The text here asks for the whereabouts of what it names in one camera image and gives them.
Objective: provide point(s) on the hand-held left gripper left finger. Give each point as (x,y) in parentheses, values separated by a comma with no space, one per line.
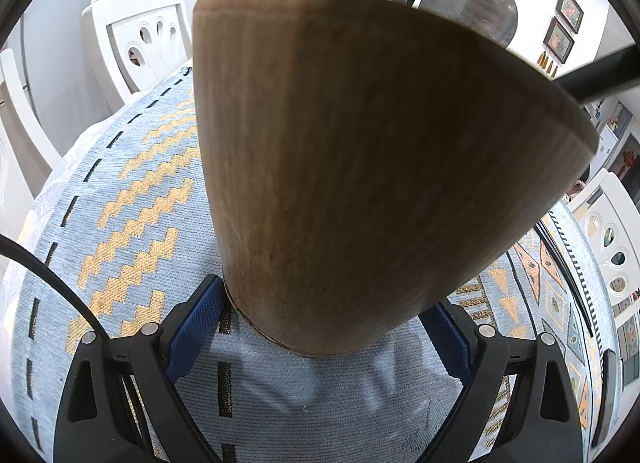
(195,325)

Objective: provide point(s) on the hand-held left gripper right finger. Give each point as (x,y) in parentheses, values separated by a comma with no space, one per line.
(457,343)

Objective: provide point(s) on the blue patterned table mat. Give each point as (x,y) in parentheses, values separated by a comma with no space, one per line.
(125,193)

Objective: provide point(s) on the white dining chair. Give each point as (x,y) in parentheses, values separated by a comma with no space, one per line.
(115,8)
(20,108)
(595,198)

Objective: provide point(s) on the framed wall picture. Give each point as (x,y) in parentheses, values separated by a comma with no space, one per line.
(570,8)
(558,40)

